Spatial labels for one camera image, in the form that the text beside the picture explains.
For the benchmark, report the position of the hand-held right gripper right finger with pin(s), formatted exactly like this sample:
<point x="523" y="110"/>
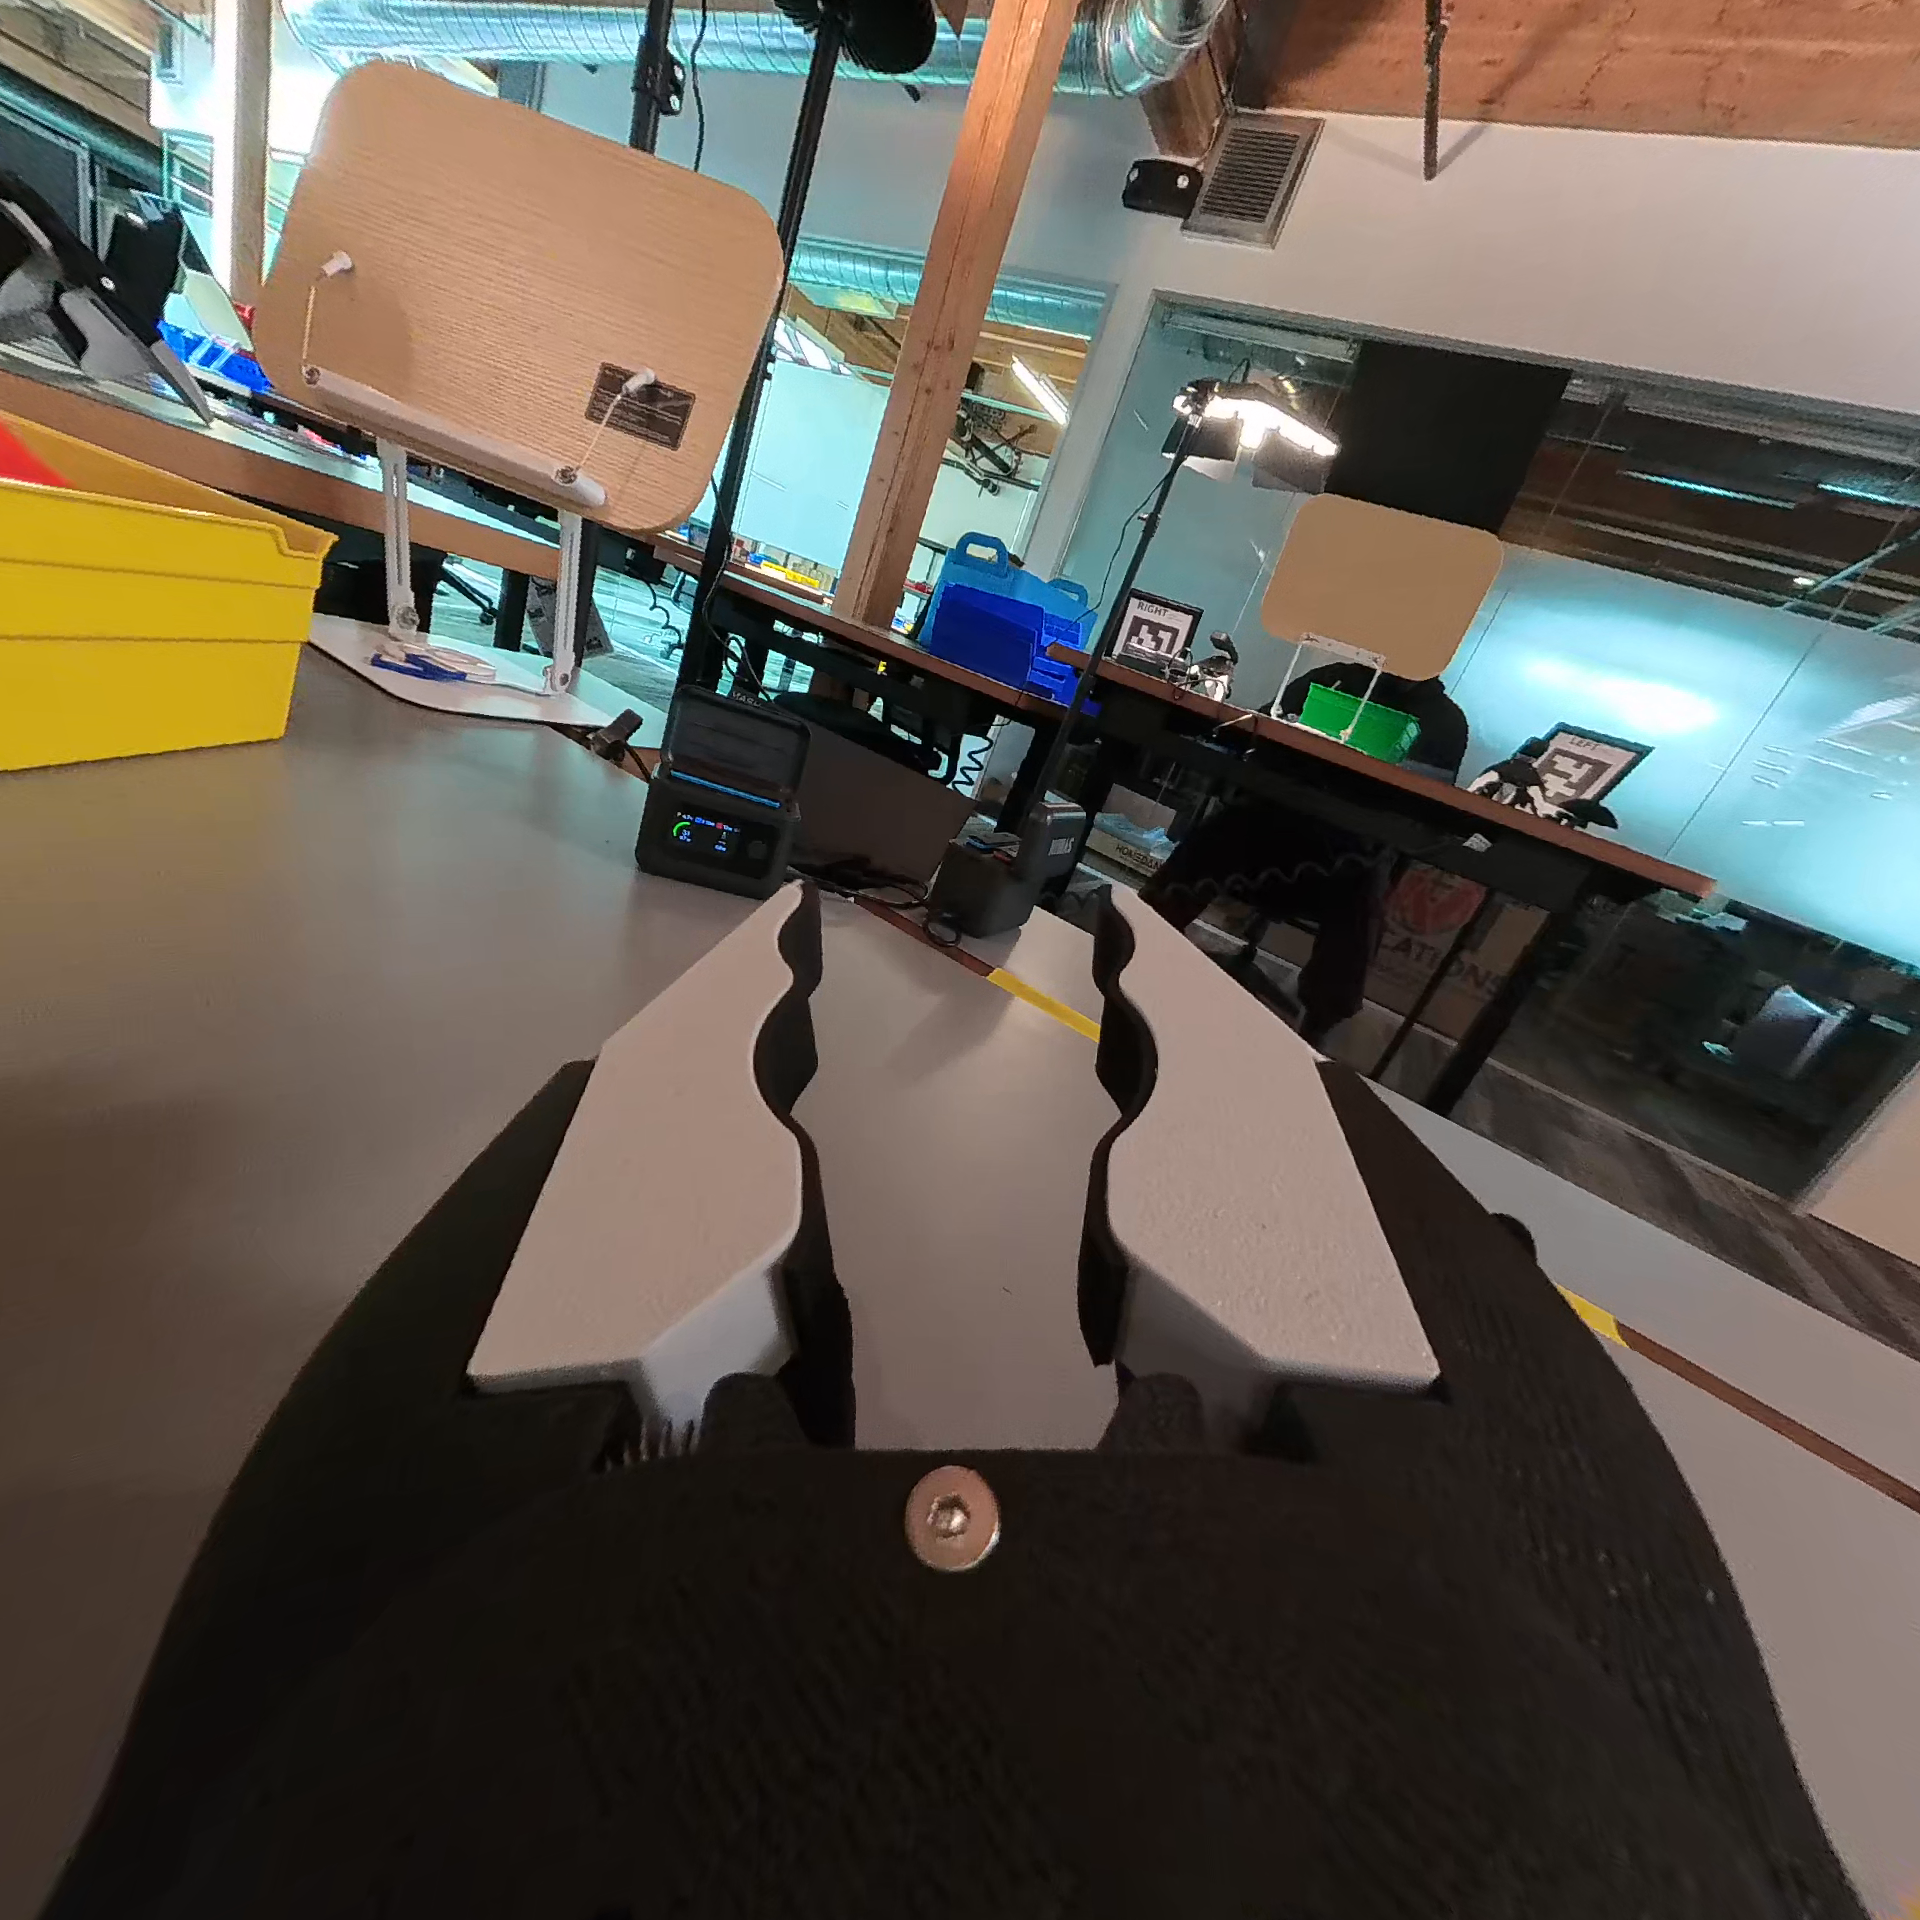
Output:
<point x="1262" y="1201"/>

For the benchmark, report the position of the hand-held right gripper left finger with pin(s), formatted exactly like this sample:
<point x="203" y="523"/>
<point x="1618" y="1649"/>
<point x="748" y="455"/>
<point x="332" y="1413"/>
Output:
<point x="645" y="1201"/>

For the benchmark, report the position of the yellow plastic bin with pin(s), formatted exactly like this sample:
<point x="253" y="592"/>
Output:
<point x="135" y="631"/>

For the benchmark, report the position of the yellow tape strip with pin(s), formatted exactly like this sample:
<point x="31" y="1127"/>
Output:
<point x="1050" y="1007"/>

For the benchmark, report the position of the black portable power station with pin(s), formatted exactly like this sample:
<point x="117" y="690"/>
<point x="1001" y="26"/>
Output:
<point x="722" y="811"/>

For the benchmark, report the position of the black battery charger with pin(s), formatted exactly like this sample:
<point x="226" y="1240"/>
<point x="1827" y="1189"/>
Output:
<point x="1005" y="870"/>

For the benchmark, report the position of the long wooden table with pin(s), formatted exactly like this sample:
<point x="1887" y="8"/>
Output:
<point x="1589" y="849"/>

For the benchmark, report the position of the green plastic bin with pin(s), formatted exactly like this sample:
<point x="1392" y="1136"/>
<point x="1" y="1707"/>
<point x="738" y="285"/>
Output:
<point x="1357" y="721"/>

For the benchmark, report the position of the framed tag sign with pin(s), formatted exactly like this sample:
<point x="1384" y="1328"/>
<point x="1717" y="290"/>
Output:
<point x="1574" y="774"/>
<point x="1157" y="635"/>

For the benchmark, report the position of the brown tape strip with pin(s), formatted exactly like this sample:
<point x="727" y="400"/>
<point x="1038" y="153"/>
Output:
<point x="1769" y="1417"/>

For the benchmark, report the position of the blue plastic case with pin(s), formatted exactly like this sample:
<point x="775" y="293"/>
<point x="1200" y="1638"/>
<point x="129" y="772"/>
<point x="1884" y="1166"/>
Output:
<point x="991" y="616"/>

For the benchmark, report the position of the studio light on stand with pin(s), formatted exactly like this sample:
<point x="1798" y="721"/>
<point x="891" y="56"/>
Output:
<point x="1253" y="417"/>

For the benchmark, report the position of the large wooden book stand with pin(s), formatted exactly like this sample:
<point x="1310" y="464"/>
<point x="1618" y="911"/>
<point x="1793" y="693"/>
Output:
<point x="526" y="270"/>

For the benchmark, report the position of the metal air vent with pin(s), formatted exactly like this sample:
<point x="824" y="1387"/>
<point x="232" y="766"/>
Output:
<point x="1253" y="179"/>

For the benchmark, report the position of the black hanging rod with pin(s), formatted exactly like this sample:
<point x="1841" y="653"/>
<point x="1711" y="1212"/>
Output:
<point x="1435" y="92"/>

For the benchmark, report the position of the tall black stand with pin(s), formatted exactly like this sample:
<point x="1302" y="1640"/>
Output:
<point x="886" y="29"/>

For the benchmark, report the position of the black wall panel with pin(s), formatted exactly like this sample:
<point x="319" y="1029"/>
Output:
<point x="1446" y="436"/>

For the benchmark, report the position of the wooden post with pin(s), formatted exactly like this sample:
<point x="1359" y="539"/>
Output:
<point x="946" y="330"/>

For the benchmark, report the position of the black wall speaker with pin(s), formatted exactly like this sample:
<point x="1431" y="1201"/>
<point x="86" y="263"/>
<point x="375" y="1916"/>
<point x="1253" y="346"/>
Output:
<point x="1164" y="183"/>

